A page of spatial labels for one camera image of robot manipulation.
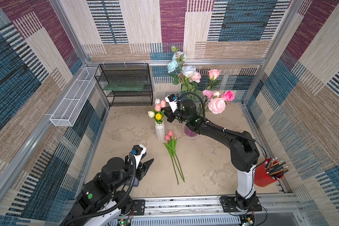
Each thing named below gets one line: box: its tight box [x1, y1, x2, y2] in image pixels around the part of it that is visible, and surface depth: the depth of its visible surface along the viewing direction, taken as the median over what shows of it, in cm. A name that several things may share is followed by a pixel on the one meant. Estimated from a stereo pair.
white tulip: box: [147, 110, 156, 119], surface depth 77 cm
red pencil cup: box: [254, 156, 290, 187], surface depth 74 cm
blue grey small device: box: [132, 177, 140, 187], surface depth 81 cm
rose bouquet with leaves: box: [167, 45, 235, 115], surface depth 76 cm
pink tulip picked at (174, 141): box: [171, 134, 186, 183], surface depth 95 cm
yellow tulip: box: [155, 113, 162, 121], surface depth 74 cm
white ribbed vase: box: [154, 121, 166, 142], surface depth 91 cm
